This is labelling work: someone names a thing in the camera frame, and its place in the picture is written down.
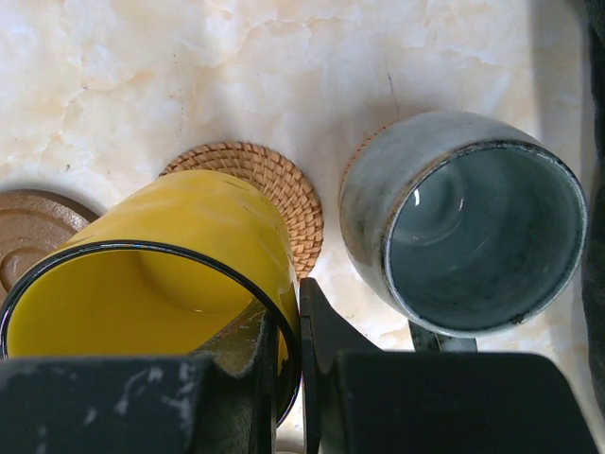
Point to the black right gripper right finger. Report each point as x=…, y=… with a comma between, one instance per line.
x=361, y=399

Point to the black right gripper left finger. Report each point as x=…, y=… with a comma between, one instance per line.
x=218, y=400

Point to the yellow mug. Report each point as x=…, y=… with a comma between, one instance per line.
x=159, y=274

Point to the grey mug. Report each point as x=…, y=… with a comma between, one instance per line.
x=464, y=224

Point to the light woven round coaster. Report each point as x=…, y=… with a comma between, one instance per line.
x=279, y=179

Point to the reddish brown wooden coaster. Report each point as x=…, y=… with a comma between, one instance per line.
x=34, y=223

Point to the black floral blanket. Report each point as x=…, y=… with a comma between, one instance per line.
x=593, y=272

